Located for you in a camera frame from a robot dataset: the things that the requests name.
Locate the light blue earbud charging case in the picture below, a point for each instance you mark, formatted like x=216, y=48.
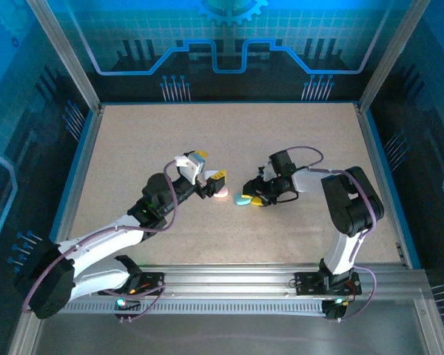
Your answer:
x=241, y=200

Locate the pink earbud charging case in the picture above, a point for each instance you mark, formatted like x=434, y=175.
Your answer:
x=222, y=195

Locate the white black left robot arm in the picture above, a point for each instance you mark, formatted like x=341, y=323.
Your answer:
x=103, y=236

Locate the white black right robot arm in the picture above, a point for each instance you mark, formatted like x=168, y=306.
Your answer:
x=311, y=181

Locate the small controller board with LED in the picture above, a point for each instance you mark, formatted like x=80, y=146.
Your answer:
x=334, y=310
x=121, y=303

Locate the blue circuit-print backdrop panel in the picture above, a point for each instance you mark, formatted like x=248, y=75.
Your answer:
x=429, y=111
x=15, y=111
x=222, y=22

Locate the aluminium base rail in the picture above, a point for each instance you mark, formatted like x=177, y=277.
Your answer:
x=225, y=277

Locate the aluminium frame side rail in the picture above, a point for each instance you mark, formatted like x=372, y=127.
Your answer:
x=77, y=166
x=379, y=166

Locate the aluminium frame post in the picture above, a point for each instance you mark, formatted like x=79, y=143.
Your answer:
x=393, y=51
x=64, y=59

